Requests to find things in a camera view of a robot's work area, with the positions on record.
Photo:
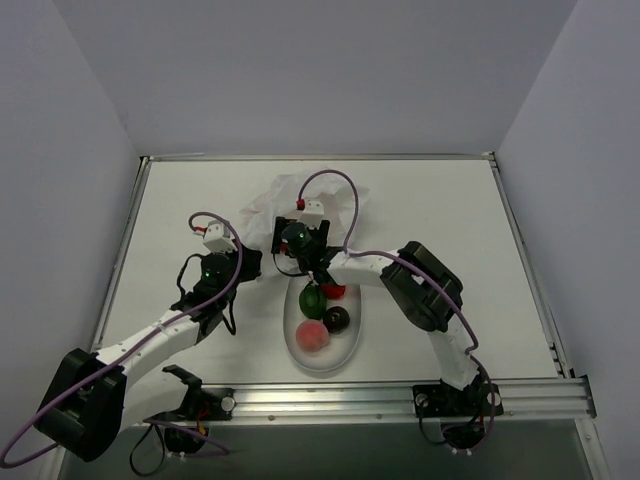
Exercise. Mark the red fake fruit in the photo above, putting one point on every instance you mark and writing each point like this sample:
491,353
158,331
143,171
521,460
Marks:
333,292

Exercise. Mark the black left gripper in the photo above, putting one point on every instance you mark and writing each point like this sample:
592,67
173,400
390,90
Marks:
250,261

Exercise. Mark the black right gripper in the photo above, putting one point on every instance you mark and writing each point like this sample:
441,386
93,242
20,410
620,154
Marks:
278,236

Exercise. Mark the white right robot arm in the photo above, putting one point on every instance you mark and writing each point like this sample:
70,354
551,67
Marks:
426,292

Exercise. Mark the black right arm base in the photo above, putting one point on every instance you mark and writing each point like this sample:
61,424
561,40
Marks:
458,419

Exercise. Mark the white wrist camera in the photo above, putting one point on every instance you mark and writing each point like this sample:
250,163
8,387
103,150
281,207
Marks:
311,212
217,239

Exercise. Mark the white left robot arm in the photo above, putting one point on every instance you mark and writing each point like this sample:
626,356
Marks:
94,396

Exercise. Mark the aluminium front rail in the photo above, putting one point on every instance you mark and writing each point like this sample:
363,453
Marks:
346,403

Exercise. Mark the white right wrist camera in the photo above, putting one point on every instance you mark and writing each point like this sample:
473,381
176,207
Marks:
311,212

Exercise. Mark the green fake lime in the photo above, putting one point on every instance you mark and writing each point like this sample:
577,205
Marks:
312,302

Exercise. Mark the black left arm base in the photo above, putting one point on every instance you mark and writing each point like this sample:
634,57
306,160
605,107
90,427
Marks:
182,428

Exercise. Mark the white plastic bag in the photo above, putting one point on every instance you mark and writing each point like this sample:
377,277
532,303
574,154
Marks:
341,199

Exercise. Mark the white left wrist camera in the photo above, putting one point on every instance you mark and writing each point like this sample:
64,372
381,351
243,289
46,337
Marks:
217,239

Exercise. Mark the white oval plate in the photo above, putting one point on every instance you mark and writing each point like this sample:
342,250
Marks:
341,346

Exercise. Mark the dark purple fake plum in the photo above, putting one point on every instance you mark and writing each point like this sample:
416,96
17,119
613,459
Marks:
336,319

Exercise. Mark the pink fake fruit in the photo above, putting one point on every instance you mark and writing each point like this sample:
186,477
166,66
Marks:
312,336

